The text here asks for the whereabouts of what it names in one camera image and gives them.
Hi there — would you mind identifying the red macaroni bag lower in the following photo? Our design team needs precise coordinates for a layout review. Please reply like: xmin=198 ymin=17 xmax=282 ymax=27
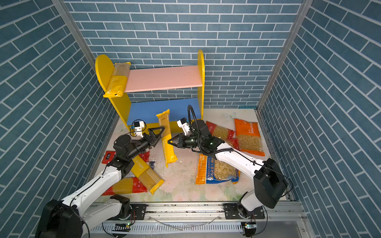
xmin=225 ymin=138 xmax=240 ymax=151

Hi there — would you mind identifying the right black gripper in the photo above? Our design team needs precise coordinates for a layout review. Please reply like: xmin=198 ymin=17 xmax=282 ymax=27
xmin=167 ymin=132 xmax=204 ymax=148

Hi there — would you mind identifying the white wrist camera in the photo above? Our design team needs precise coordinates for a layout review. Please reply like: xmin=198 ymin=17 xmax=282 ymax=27
xmin=177 ymin=118 xmax=191 ymax=135
xmin=132 ymin=121 xmax=146 ymax=133

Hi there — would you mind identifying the red macaroni bag upper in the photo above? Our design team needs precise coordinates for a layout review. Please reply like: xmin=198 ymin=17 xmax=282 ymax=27
xmin=206 ymin=121 xmax=235 ymax=140

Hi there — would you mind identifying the orange macaroni bag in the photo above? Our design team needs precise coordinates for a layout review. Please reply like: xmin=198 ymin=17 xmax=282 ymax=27
xmin=234 ymin=119 xmax=266 ymax=156

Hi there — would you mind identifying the blue orange shell pasta bag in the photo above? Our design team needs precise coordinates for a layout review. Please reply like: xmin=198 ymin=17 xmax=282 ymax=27
xmin=195 ymin=154 xmax=240 ymax=185

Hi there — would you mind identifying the blue spaghetti bag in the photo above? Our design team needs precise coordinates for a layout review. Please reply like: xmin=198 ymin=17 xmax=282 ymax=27
xmin=125 ymin=162 xmax=155 ymax=178

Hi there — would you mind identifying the red spaghetti bag upper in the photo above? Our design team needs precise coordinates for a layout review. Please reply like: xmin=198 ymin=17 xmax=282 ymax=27
xmin=101 ymin=151 xmax=150 ymax=164

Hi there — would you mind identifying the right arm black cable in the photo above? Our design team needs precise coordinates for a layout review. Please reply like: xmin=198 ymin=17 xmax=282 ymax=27
xmin=187 ymin=105 xmax=215 ymax=154

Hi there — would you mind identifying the yellow spaghetti bag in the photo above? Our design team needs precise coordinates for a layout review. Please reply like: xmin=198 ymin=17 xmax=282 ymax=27
xmin=131 ymin=156 xmax=164 ymax=194
xmin=156 ymin=109 xmax=178 ymax=167
xmin=103 ymin=62 xmax=131 ymax=98

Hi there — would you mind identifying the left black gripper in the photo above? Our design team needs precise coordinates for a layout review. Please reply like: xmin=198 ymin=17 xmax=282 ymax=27
xmin=126 ymin=128 xmax=164 ymax=161

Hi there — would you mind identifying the red macaroni bag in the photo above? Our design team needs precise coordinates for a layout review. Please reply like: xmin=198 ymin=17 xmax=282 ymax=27
xmin=225 ymin=138 xmax=240 ymax=151
xmin=206 ymin=121 xmax=235 ymax=140

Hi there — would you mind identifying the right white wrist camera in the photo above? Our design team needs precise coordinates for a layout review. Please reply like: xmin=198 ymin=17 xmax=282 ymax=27
xmin=177 ymin=118 xmax=191 ymax=135

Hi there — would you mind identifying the yellow shelf with coloured boards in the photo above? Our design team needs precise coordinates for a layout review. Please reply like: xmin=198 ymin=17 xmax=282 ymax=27
xmin=95 ymin=50 xmax=205 ymax=132

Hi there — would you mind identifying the red spaghetti bag lower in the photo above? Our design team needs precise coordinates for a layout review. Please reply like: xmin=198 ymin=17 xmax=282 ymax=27
xmin=102 ymin=178 xmax=148 ymax=196

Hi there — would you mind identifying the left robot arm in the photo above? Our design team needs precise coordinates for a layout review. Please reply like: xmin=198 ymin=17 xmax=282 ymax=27
xmin=35 ymin=127 xmax=165 ymax=238

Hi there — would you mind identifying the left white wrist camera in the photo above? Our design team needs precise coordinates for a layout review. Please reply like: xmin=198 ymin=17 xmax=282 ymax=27
xmin=132 ymin=121 xmax=146 ymax=133

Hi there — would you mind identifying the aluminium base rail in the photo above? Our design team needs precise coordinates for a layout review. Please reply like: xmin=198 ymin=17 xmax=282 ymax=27
xmin=74 ymin=199 xmax=314 ymax=238

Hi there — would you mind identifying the red spaghetti bag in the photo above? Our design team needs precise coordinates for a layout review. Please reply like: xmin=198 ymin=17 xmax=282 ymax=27
xmin=102 ymin=178 xmax=148 ymax=196
xmin=101 ymin=151 xmax=150 ymax=164

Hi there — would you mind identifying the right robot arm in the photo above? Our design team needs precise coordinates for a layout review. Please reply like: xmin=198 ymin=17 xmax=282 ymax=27
xmin=167 ymin=120 xmax=287 ymax=218

